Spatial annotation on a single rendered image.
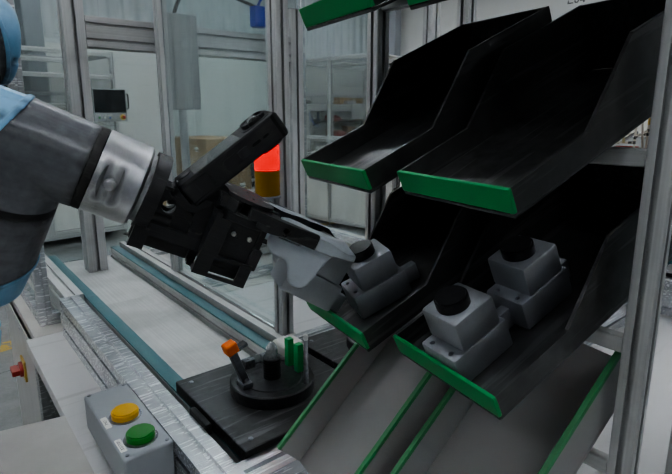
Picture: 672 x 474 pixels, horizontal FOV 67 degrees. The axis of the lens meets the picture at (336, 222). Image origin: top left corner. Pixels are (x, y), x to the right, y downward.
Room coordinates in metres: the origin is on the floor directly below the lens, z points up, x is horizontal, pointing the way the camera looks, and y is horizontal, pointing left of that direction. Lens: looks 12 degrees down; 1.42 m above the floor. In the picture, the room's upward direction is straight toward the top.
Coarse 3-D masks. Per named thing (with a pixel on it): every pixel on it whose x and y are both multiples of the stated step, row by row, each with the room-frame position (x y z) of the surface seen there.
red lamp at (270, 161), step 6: (270, 150) 0.98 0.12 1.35; (276, 150) 0.99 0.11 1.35; (264, 156) 0.98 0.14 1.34; (270, 156) 0.98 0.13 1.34; (276, 156) 0.99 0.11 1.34; (258, 162) 0.98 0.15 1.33; (264, 162) 0.98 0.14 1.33; (270, 162) 0.98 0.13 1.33; (276, 162) 0.99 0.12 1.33; (258, 168) 0.98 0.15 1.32; (264, 168) 0.98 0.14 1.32; (270, 168) 0.98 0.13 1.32; (276, 168) 0.99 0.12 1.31
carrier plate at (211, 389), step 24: (312, 360) 0.88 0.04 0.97; (192, 384) 0.79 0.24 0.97; (216, 384) 0.79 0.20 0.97; (216, 408) 0.72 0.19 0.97; (240, 408) 0.72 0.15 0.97; (288, 408) 0.72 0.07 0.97; (216, 432) 0.68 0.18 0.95; (240, 432) 0.66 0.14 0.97; (264, 432) 0.66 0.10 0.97; (240, 456) 0.63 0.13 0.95
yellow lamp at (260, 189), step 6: (258, 174) 0.98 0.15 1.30; (264, 174) 0.98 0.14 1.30; (270, 174) 0.98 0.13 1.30; (276, 174) 0.99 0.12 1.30; (258, 180) 0.98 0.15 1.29; (264, 180) 0.98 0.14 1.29; (270, 180) 0.98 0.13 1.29; (276, 180) 0.99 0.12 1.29; (258, 186) 0.99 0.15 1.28; (264, 186) 0.98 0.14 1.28; (270, 186) 0.98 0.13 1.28; (276, 186) 0.99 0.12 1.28; (258, 192) 0.99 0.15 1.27; (264, 192) 0.98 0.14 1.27; (270, 192) 0.98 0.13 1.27; (276, 192) 0.99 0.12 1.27
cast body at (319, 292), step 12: (276, 264) 0.53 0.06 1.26; (336, 264) 0.51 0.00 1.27; (348, 264) 0.51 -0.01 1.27; (276, 276) 0.51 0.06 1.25; (324, 276) 0.51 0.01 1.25; (336, 276) 0.51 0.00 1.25; (288, 288) 0.49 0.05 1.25; (300, 288) 0.50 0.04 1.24; (312, 288) 0.50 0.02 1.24; (324, 288) 0.51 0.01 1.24; (336, 288) 0.51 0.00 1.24; (312, 300) 0.50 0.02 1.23; (324, 300) 0.51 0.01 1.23; (336, 300) 0.53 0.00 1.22
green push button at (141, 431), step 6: (132, 426) 0.67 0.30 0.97; (138, 426) 0.67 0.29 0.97; (144, 426) 0.67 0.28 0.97; (150, 426) 0.67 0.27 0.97; (126, 432) 0.66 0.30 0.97; (132, 432) 0.65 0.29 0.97; (138, 432) 0.65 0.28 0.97; (144, 432) 0.65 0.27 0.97; (150, 432) 0.65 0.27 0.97; (126, 438) 0.65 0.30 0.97; (132, 438) 0.64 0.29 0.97; (138, 438) 0.64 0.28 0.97; (144, 438) 0.64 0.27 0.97; (150, 438) 0.65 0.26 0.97; (132, 444) 0.64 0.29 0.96; (138, 444) 0.64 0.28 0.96
